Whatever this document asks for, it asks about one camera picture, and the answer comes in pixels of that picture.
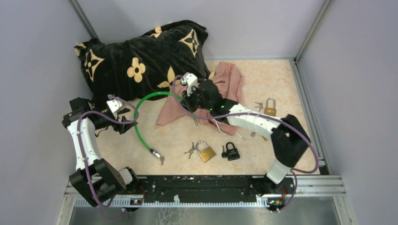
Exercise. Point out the black Kaijing padlock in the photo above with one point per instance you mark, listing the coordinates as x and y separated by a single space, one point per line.
230 152

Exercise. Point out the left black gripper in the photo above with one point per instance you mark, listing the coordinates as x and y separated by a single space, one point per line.
125 125

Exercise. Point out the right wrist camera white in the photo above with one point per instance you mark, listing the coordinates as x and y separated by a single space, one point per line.
190 80

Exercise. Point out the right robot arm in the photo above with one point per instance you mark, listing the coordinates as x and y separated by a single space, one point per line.
289 140

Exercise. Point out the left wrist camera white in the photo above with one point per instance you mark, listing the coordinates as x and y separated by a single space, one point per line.
115 105

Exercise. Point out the brass padlock with shackle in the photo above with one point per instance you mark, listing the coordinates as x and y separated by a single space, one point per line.
205 154

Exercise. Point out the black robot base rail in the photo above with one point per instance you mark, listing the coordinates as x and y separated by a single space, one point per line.
208 188

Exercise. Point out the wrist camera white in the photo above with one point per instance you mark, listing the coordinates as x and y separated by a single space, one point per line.
190 80
115 105

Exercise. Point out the pink drawstring shorts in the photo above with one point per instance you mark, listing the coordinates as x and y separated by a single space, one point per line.
229 81

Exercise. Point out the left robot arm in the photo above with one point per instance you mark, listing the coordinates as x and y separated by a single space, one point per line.
95 179

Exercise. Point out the green cable lock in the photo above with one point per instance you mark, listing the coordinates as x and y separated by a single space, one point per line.
164 149

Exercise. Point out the black floral pillow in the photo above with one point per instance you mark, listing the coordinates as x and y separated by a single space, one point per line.
145 64

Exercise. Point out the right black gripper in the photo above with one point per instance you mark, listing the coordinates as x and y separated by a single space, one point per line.
187 100

